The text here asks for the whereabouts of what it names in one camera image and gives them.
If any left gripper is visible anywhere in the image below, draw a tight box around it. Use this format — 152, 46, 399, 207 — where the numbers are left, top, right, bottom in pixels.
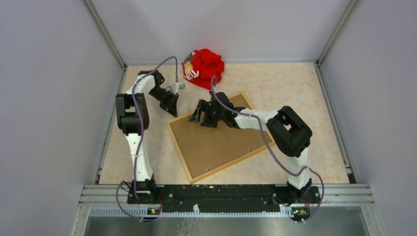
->
149, 87, 179, 118

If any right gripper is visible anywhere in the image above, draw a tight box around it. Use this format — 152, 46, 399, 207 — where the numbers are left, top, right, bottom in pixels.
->
189, 99, 225, 128

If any brown cardboard backing board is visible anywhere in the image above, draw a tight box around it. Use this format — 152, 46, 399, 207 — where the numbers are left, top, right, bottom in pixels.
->
166, 102, 275, 184

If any yellow wooden picture frame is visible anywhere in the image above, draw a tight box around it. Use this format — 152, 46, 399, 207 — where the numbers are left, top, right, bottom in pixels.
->
167, 98, 286, 184

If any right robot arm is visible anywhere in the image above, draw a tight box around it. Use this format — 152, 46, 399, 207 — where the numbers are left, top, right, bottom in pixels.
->
188, 91, 312, 203

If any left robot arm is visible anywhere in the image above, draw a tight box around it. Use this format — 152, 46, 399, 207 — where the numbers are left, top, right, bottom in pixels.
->
115, 69, 179, 203

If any red crumpled cloth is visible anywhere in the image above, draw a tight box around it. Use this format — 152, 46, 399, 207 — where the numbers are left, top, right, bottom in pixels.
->
182, 48, 225, 90

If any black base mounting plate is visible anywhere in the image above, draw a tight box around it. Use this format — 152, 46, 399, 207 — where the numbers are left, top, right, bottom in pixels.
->
127, 184, 321, 213

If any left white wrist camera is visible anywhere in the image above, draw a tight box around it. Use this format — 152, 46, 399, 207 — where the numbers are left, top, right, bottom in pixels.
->
172, 82, 185, 94

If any aluminium front rail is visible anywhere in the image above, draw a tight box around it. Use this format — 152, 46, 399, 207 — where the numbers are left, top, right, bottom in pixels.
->
71, 184, 386, 236

